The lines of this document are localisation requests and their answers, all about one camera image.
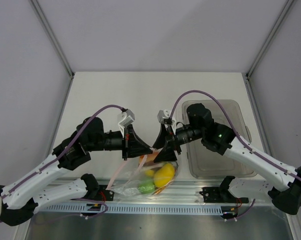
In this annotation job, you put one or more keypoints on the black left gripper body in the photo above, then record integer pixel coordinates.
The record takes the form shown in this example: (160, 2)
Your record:
(114, 141)

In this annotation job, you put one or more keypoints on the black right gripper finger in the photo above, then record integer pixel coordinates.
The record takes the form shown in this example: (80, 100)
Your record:
(167, 151)
(165, 134)

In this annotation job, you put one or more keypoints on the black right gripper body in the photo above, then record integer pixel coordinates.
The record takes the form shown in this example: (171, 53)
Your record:
(185, 135)

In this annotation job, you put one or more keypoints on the yellow toy mango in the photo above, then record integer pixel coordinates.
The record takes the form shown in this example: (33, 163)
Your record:
(164, 175)

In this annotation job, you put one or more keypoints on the yellow toy corn cob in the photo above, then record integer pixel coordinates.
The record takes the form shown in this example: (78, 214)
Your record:
(149, 173)

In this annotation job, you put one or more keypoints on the clear pink zip top bag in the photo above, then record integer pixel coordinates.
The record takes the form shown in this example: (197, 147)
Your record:
(129, 176)

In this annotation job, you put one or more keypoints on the orange toy croissant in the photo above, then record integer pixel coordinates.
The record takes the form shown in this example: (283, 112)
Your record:
(158, 191)

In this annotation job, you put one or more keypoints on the green toy custard apple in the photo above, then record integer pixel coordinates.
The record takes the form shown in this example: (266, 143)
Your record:
(146, 188)

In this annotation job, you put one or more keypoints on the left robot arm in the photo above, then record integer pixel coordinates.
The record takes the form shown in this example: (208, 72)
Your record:
(21, 200)

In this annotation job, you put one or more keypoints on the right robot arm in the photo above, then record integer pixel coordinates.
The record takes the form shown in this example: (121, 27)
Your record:
(280, 183)

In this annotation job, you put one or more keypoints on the clear plastic food bin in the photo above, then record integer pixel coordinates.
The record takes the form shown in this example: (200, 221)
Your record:
(208, 163)

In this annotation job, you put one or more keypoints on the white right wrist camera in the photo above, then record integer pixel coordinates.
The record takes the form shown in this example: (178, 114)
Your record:
(165, 117)

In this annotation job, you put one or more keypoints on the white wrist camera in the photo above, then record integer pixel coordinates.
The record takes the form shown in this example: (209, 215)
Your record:
(124, 119)
(165, 117)

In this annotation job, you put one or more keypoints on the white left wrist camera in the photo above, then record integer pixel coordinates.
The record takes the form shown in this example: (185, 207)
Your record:
(124, 119)

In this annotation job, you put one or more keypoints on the aluminium front rail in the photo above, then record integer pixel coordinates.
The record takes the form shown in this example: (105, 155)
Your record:
(87, 187)

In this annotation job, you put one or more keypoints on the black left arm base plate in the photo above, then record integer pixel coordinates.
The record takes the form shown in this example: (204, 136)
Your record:
(104, 195)

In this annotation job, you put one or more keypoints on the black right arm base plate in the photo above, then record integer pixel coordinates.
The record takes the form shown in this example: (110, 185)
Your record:
(213, 194)

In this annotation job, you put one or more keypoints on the white slotted cable duct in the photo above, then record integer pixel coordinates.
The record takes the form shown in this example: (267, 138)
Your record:
(121, 208)

